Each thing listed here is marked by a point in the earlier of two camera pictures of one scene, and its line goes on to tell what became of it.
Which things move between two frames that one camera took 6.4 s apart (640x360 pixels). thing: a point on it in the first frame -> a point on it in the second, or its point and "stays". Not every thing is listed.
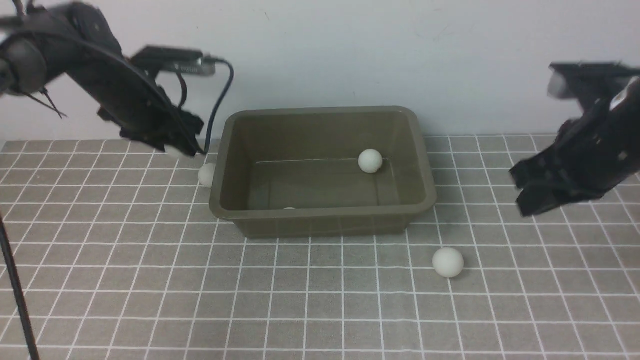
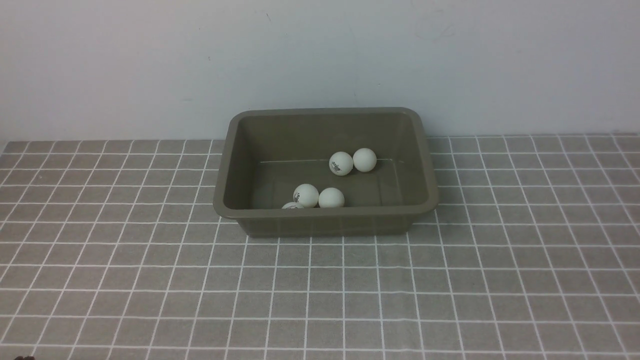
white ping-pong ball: x=173 y=152 -> x=331 y=197
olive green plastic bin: x=321 y=172 stays
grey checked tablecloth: x=119 y=258 stays
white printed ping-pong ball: x=370 y=161 -> x=341 y=163
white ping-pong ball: x=206 y=174 -> x=306 y=194
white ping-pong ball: x=448 y=262 -> x=364 y=160
